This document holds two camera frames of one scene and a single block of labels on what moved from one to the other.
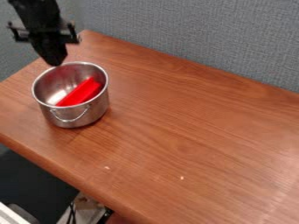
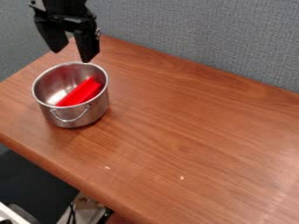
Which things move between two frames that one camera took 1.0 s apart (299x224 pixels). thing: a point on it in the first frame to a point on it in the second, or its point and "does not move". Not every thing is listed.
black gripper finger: (51, 48) to (52, 30)
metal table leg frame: (85, 211) does not move
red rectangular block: (81, 94) does not move
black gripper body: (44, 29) to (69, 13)
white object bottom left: (11, 217) does not move
